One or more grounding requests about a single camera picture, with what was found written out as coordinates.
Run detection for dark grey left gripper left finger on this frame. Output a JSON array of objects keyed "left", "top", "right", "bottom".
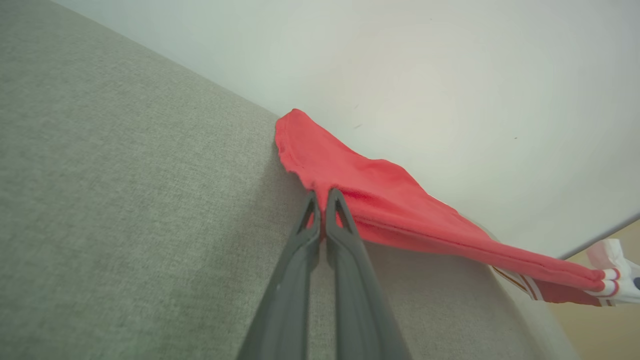
[{"left": 237, "top": 191, "right": 321, "bottom": 360}]

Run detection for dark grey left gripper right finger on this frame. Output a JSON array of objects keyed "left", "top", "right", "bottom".
[{"left": 325, "top": 188, "right": 412, "bottom": 360}]

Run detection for red basketball jersey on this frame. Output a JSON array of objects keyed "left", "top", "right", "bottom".
[{"left": 274, "top": 108, "right": 640, "bottom": 307}]

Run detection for grey fabric sofa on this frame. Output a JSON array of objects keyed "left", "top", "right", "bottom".
[{"left": 0, "top": 0, "right": 583, "bottom": 360}]

